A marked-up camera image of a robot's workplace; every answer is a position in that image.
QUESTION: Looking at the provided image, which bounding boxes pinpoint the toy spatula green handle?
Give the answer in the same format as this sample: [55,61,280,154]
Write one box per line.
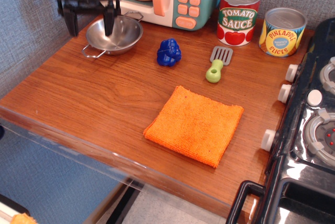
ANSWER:
[205,46,233,83]

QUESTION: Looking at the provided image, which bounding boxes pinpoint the blue toy grape bunch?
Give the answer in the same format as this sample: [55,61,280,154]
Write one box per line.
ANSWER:
[157,38,182,67]

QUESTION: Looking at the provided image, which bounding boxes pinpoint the small steel pot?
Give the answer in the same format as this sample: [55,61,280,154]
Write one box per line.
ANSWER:
[82,12,143,59]

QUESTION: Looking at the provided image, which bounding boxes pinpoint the orange microfibre cloth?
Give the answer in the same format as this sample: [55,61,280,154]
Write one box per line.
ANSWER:
[143,86,244,168]

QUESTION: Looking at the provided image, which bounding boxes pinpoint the white stove knob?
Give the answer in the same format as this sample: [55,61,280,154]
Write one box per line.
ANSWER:
[277,84,292,104]
[261,129,276,152]
[285,64,299,83]

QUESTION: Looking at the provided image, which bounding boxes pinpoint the pineapple slices can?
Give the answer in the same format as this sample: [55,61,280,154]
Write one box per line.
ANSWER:
[259,7,307,57]

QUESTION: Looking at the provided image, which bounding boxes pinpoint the white stove knob far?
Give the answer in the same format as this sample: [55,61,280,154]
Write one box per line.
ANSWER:
[285,64,299,83]

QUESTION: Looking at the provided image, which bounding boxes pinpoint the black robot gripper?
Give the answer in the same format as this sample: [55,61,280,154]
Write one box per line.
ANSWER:
[57,0,121,37]

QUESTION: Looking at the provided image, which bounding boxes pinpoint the white stove knob near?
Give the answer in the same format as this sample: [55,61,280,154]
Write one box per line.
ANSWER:
[261,129,276,152]

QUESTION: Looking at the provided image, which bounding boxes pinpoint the orange plush object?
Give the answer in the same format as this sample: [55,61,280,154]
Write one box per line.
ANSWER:
[10,213,37,224]

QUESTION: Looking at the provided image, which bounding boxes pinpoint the white stove knob middle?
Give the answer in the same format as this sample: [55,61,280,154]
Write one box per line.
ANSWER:
[277,84,292,104]

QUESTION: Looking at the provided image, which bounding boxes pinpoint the tomato sauce can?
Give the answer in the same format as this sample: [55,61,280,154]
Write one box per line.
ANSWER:
[217,0,261,46]

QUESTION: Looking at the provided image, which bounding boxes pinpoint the black toy stove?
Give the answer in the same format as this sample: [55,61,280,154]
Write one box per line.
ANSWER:
[227,18,334,223]

